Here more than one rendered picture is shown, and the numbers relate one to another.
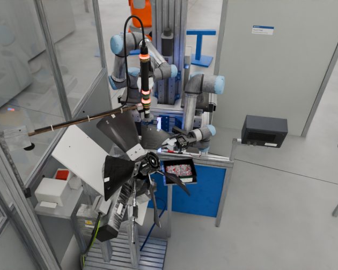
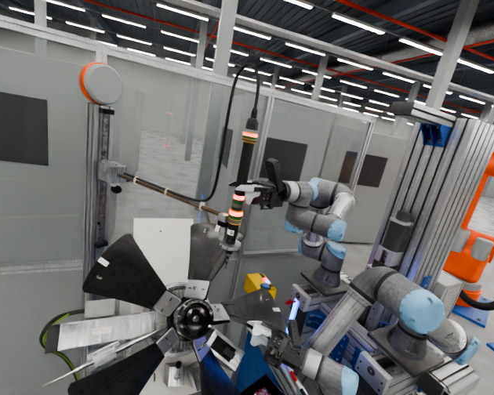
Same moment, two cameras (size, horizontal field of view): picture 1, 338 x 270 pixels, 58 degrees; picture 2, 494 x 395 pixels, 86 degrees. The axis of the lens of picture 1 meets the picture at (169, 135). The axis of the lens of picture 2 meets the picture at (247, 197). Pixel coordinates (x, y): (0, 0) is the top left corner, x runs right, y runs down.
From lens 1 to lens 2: 1.16 m
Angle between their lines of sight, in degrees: 53
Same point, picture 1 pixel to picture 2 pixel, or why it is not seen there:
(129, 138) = (205, 266)
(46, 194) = not seen: hidden behind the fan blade
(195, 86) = (367, 280)
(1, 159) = (91, 183)
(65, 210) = (128, 309)
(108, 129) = (197, 237)
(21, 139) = (107, 170)
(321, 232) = not seen: outside the picture
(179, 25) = (430, 216)
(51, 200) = not seen: hidden behind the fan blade
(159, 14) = (404, 190)
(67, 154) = (148, 233)
